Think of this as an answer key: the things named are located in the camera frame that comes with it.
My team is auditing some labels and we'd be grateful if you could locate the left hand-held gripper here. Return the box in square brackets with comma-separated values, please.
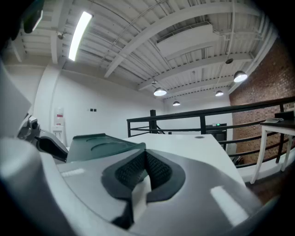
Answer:
[0, 59, 69, 163]

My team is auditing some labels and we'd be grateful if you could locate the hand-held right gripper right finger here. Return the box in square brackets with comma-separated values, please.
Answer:
[129, 148, 264, 236]

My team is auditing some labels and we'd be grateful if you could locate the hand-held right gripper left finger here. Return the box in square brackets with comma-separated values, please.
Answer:
[56, 148, 148, 236]

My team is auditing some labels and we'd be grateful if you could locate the white water dispenser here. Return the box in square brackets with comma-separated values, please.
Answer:
[51, 106, 67, 145]

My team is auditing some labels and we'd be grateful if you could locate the black cabinet with green light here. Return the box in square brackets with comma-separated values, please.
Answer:
[205, 123, 228, 144]

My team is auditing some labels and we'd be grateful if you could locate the black metal railing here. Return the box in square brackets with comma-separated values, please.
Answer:
[126, 96, 295, 169]

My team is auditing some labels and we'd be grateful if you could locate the white side table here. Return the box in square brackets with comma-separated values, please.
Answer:
[249, 110, 295, 185]

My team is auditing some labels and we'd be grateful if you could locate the long ceiling tube light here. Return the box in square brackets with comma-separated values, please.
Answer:
[68, 11, 93, 62]

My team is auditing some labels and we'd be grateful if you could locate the black square post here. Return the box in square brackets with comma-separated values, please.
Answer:
[149, 109, 158, 134]

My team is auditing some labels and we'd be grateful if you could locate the black head-mounted camera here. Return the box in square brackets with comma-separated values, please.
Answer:
[22, 0, 45, 34]

